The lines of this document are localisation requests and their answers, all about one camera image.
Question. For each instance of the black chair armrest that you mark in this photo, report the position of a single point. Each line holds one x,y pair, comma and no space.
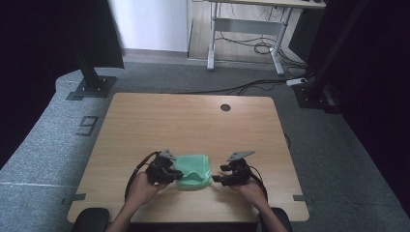
283,217
90,220

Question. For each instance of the black metal stand with base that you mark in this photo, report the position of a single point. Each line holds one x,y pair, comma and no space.
317,95
92,85

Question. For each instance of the grey tape strip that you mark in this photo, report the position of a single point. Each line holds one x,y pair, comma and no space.
77,197
301,198

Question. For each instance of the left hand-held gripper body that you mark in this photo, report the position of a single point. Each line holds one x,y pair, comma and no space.
158,170

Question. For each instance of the grey metal frame desk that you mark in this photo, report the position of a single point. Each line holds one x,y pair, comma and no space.
248,26

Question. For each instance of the person's left hand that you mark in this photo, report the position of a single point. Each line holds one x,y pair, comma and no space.
145,190

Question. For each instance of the black computer tower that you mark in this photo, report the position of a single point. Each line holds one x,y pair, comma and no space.
301,35

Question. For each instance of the green cloth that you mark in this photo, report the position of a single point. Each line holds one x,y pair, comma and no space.
193,170

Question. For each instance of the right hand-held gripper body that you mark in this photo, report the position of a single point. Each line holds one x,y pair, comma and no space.
240,172

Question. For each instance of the person's right hand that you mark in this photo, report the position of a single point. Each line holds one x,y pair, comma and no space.
251,195

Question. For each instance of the black curtain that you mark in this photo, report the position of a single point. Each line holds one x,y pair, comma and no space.
377,96
38,64

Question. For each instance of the black round table grommet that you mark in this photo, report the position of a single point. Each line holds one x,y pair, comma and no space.
225,107

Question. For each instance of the white power strip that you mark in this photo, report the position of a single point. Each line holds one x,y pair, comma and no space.
296,81

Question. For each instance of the dark floor socket box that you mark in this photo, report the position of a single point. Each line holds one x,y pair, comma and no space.
87,125

